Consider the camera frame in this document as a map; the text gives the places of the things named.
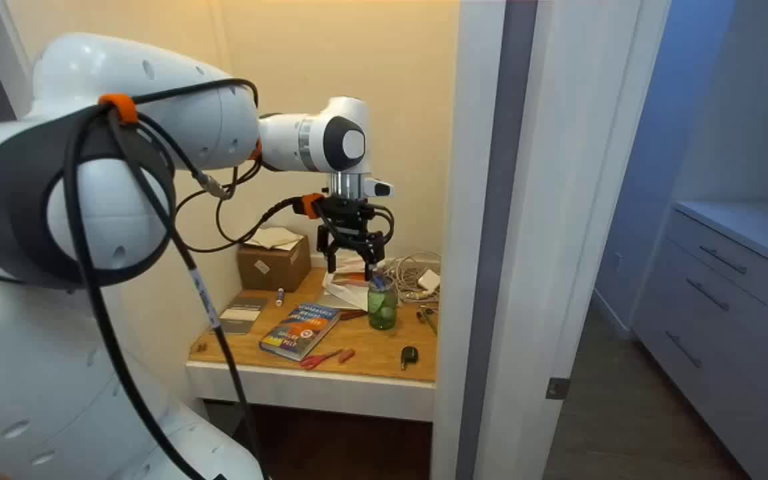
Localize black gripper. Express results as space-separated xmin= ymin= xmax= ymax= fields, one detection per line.
xmin=314 ymin=194 xmax=396 ymax=278

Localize green glass jar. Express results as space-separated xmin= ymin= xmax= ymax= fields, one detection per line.
xmin=364 ymin=269 xmax=399 ymax=333

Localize brown cardboard box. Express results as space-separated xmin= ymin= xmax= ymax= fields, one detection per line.
xmin=236 ymin=232 xmax=314 ymax=293

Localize crumpled white paper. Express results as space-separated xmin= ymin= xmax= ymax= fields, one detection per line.
xmin=244 ymin=225 xmax=303 ymax=253

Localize white power adapter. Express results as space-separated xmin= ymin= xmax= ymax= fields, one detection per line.
xmin=416 ymin=266 xmax=444 ymax=297

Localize colourful hardcover book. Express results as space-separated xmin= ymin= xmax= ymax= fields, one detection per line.
xmin=255 ymin=301 xmax=343 ymax=362

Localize grey notebook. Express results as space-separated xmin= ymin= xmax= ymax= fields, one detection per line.
xmin=218 ymin=297 xmax=271 ymax=336

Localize metal door hinge plate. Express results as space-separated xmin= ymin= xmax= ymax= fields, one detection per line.
xmin=543 ymin=377 xmax=572 ymax=404

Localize light blue dresser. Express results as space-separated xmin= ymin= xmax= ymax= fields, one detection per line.
xmin=628 ymin=198 xmax=768 ymax=480

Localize tangled white cables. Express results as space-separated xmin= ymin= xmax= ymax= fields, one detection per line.
xmin=382 ymin=253 xmax=444 ymax=310

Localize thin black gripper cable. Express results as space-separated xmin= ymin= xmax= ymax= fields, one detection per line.
xmin=127 ymin=77 xmax=314 ymax=258

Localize black cable with white label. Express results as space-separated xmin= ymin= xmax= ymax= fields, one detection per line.
xmin=106 ymin=109 xmax=271 ymax=480

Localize white door frame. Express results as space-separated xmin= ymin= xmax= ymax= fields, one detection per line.
xmin=428 ymin=0 xmax=671 ymax=480

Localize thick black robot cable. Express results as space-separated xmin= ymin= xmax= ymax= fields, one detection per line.
xmin=62 ymin=104 xmax=192 ymax=480

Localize dark drawer handle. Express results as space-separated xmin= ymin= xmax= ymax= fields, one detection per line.
xmin=696 ymin=244 xmax=750 ymax=278
xmin=683 ymin=278 xmax=734 ymax=314
xmin=664 ymin=328 xmax=704 ymax=370

